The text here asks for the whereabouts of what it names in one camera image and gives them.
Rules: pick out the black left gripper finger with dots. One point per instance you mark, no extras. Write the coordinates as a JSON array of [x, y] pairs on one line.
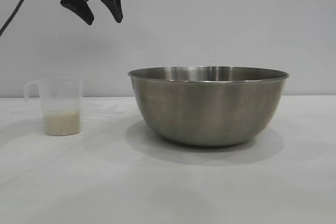
[[115, 3], [78, 9]]

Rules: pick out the clear plastic measuring cup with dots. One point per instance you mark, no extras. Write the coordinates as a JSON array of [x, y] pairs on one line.
[[61, 96]]

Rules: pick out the white rice grains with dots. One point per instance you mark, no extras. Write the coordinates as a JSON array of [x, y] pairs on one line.
[[62, 124]]

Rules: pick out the stainless steel mixing bowl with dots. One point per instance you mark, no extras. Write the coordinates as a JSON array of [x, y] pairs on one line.
[[210, 111]]

